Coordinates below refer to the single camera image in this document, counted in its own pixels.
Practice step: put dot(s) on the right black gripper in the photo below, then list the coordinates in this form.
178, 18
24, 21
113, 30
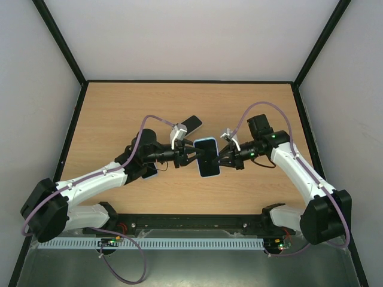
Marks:
234, 155

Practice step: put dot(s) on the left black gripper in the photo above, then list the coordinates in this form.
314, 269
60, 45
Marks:
181, 153

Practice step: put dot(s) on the dark blue phone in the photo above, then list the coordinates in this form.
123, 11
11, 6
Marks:
207, 157

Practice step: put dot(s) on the light blue phone case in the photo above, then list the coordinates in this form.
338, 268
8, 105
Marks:
207, 157

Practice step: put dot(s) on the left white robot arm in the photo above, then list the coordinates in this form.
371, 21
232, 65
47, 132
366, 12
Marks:
55, 207

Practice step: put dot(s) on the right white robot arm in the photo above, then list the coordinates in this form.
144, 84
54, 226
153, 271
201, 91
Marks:
327, 212

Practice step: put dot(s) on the black phone white edge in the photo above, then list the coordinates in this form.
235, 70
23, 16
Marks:
192, 123

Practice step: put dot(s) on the phone in blue case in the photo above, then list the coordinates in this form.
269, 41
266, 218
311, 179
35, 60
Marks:
149, 173

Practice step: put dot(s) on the right controller board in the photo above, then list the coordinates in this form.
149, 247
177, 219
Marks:
281, 244

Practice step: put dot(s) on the controller board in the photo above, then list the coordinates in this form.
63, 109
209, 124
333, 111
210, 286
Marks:
281, 244
110, 242

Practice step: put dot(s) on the left controller board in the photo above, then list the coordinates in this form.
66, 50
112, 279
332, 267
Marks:
110, 242

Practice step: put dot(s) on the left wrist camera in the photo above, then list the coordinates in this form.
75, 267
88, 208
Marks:
177, 134

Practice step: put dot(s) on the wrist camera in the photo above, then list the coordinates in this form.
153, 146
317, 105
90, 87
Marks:
229, 136
177, 134

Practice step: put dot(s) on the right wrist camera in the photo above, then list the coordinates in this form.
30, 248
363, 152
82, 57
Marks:
229, 136

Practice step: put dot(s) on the black mounting rail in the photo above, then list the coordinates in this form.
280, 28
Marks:
249, 225

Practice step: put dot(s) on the black aluminium frame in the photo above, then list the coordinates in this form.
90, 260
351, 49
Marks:
312, 146

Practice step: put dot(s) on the white slotted cable duct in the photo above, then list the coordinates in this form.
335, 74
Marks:
240, 244

